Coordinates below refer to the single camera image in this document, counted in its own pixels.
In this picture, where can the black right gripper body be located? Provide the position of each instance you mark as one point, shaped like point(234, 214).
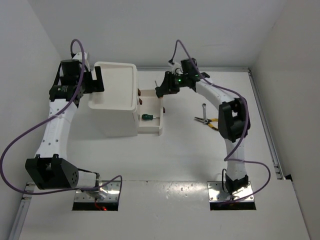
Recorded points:
point(176, 81)

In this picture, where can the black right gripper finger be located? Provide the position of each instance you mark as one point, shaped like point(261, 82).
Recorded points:
point(164, 83)
point(164, 90)

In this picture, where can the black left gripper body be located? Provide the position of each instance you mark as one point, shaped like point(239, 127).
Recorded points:
point(90, 86)

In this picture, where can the green handle screwdriver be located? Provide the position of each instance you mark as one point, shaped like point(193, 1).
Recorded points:
point(149, 117)

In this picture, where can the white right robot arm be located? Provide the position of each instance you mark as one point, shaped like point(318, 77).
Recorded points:
point(233, 117)

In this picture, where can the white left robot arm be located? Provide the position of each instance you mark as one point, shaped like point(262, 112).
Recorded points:
point(50, 169)

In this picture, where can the white drawer cabinet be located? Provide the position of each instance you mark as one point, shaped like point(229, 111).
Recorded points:
point(115, 110)

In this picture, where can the short silver wrench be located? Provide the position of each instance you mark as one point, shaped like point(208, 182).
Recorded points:
point(205, 113)

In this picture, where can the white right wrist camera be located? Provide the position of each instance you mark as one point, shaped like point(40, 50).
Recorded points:
point(175, 67)

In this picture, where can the yellow handle pliers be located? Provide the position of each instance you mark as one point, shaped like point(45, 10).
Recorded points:
point(209, 122)

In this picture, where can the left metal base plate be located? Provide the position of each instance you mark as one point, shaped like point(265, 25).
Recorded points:
point(109, 193)

